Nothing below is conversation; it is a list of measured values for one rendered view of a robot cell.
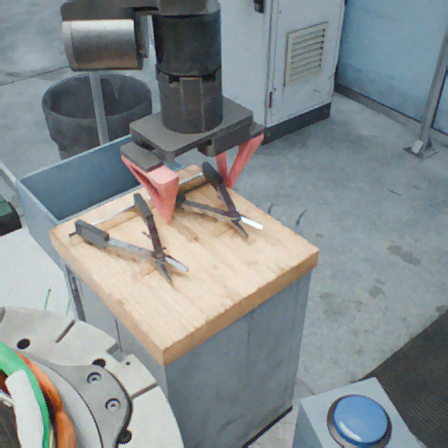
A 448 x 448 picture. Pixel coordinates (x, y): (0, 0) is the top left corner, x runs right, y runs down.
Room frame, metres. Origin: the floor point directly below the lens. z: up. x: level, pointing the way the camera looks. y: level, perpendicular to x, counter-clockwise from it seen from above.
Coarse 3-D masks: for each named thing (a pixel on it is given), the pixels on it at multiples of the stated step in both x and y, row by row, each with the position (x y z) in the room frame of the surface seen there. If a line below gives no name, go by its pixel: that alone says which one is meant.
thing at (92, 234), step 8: (80, 224) 0.40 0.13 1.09; (88, 224) 0.40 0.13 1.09; (80, 232) 0.40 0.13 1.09; (88, 232) 0.39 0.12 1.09; (96, 232) 0.39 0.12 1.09; (104, 232) 0.39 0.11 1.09; (88, 240) 0.39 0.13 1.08; (96, 240) 0.39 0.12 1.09; (104, 240) 0.38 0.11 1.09; (104, 248) 0.38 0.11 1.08
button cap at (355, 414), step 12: (348, 396) 0.25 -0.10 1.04; (360, 396) 0.25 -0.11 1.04; (336, 408) 0.24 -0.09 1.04; (348, 408) 0.24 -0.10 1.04; (360, 408) 0.24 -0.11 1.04; (372, 408) 0.24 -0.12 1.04; (336, 420) 0.23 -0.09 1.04; (348, 420) 0.23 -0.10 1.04; (360, 420) 0.23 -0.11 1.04; (372, 420) 0.23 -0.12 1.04; (384, 420) 0.23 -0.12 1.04; (348, 432) 0.22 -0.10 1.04; (360, 432) 0.22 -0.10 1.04; (372, 432) 0.22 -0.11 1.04; (384, 432) 0.22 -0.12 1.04; (360, 444) 0.21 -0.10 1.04; (372, 444) 0.21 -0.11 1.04
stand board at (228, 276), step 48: (144, 192) 0.49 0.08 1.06; (192, 192) 0.49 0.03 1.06; (144, 240) 0.41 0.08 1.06; (192, 240) 0.41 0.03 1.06; (240, 240) 0.41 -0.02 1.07; (288, 240) 0.41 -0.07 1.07; (96, 288) 0.36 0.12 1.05; (144, 288) 0.35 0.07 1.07; (192, 288) 0.35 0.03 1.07; (240, 288) 0.35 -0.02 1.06; (144, 336) 0.29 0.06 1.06; (192, 336) 0.30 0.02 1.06
